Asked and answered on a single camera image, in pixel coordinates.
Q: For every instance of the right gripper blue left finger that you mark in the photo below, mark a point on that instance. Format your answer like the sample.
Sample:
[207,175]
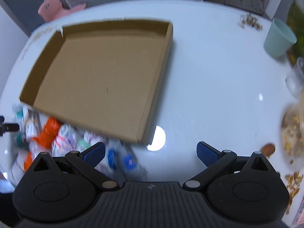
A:
[85,163]

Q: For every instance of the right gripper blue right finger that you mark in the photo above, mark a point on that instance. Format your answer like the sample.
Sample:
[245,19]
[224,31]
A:
[217,163]

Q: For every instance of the grey blue patterned sock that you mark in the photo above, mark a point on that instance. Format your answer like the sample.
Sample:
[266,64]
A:
[120,156]

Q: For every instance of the long orange plastic bundle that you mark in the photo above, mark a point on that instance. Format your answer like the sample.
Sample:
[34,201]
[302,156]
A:
[48,133]

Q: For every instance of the white cloth beige tie bundle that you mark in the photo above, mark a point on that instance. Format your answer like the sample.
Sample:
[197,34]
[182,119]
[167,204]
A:
[29,123]

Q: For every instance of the brown cardboard tray box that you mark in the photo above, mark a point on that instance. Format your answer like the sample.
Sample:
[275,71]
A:
[103,76]

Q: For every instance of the white green striped sock bundle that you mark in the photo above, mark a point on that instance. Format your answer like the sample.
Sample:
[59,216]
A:
[65,141]

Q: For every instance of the small orange plastic bundle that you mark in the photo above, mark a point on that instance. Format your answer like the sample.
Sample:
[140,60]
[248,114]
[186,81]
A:
[27,161]

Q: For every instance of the clear snack container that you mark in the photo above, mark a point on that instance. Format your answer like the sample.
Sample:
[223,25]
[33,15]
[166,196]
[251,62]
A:
[292,131]

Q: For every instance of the clear plastic cup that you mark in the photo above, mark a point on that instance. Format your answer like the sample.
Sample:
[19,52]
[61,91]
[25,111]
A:
[294,80]

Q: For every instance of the mint green plastic cup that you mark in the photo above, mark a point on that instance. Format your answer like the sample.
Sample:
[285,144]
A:
[280,39]

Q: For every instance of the scattered seed shells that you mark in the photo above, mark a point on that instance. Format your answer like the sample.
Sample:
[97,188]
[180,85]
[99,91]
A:
[251,21]

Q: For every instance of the pink plastic stool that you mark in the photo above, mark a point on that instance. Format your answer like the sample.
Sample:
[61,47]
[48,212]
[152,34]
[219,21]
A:
[51,10]

